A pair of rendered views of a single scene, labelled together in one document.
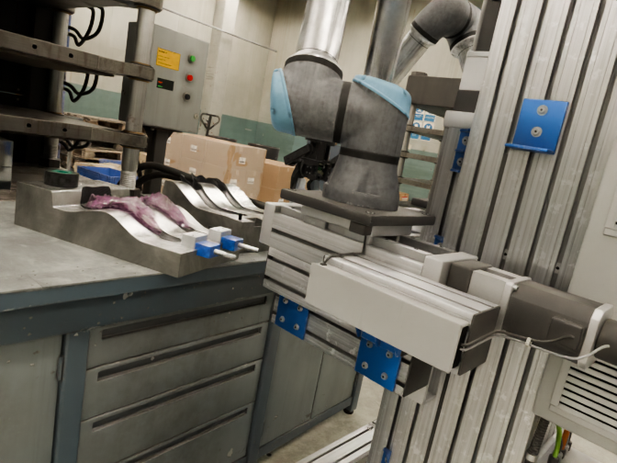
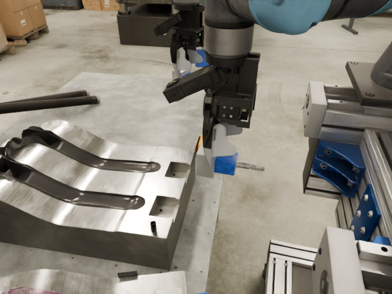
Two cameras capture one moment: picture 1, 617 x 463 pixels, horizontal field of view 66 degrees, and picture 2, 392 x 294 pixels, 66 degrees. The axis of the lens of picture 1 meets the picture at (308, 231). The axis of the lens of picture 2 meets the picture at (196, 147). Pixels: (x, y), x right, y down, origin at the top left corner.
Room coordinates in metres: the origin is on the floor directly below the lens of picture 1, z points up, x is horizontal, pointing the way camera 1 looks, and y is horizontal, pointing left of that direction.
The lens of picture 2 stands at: (0.95, 0.28, 1.30)
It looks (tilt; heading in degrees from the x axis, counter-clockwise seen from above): 35 degrees down; 333
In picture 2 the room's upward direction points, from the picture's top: straight up
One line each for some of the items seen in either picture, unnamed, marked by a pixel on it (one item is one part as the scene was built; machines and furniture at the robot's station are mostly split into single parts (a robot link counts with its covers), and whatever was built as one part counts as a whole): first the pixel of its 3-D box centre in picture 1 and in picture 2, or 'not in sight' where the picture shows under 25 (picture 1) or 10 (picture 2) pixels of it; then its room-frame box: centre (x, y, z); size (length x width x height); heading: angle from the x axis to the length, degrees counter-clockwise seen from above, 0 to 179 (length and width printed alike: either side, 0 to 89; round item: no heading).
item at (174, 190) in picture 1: (218, 208); (70, 179); (1.52, 0.30, 0.87); 0.50 x 0.26 x 0.14; 53
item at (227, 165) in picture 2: not in sight; (231, 163); (1.35, 0.01, 0.93); 0.13 x 0.05 x 0.05; 48
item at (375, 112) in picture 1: (373, 116); not in sight; (0.93, -0.08, 1.20); 0.13 x 0.12 x 0.14; 87
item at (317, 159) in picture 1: (316, 159); (229, 87); (1.36, 0.02, 1.09); 0.09 x 0.08 x 0.12; 48
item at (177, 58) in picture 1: (149, 201); not in sight; (2.11, 0.73, 0.74); 0.31 x 0.22 x 1.47; 143
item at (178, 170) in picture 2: not in sight; (178, 176); (1.42, 0.09, 0.87); 0.05 x 0.05 x 0.04; 53
